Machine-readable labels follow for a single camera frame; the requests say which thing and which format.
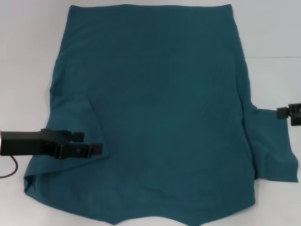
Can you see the teal blue shirt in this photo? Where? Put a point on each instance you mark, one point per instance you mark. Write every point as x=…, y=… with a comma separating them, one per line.
x=164, y=106

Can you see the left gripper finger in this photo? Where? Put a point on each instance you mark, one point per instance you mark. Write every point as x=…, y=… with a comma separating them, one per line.
x=78, y=137
x=97, y=149

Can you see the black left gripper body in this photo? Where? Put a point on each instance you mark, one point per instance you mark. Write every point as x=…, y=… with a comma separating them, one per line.
x=23, y=143

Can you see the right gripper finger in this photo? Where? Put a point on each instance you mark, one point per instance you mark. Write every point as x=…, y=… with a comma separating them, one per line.
x=296, y=121
x=282, y=113

